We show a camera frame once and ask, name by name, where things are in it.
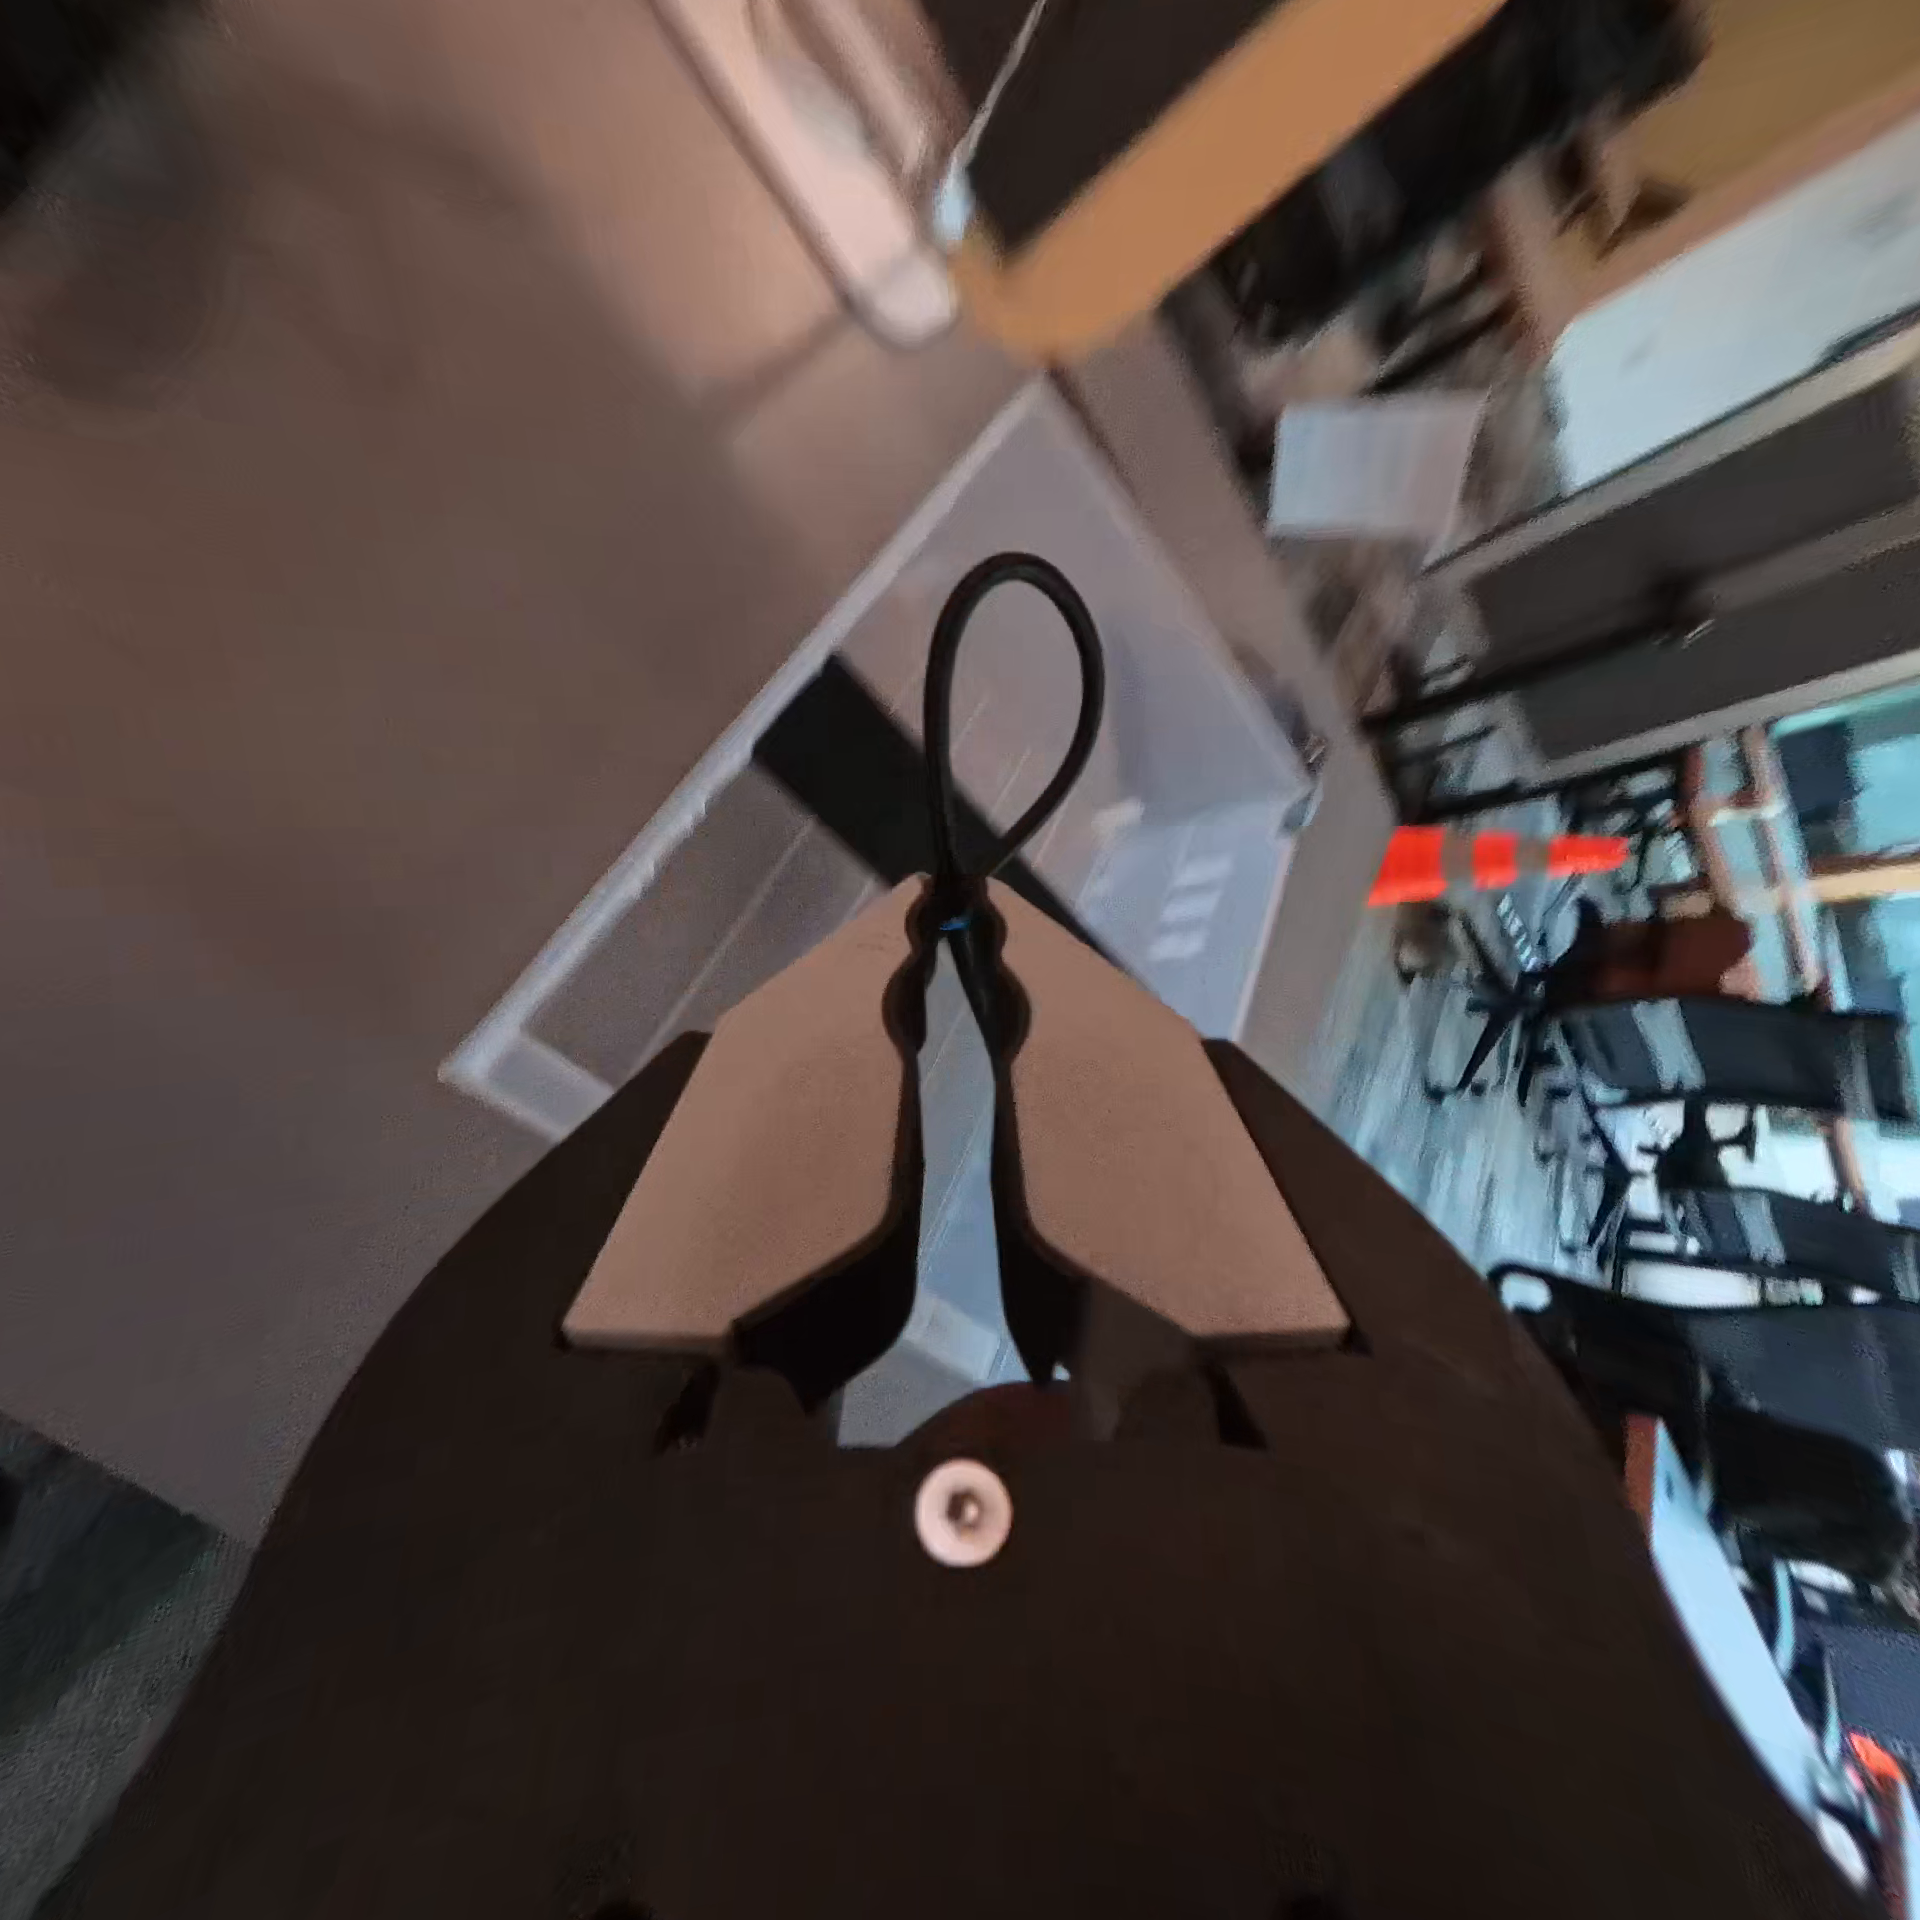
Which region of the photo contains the grey framed panel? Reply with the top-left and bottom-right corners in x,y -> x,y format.
1417,337 -> 1920,769

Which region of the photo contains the clear plastic bin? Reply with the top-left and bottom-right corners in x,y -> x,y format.
440,383 -> 1328,1143

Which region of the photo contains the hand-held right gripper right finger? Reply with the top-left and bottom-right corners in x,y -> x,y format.
981,897 -> 1353,1383

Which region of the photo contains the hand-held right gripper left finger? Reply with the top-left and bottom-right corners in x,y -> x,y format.
562,877 -> 929,1417

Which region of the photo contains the black office chair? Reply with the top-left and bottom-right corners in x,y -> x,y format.
1490,1262 -> 1920,1444
1550,991 -> 1913,1128

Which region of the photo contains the black usb-c cable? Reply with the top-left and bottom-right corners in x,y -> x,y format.
899,553 -> 1109,1383

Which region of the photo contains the white paper sheet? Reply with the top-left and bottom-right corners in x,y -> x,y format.
1267,396 -> 1478,542

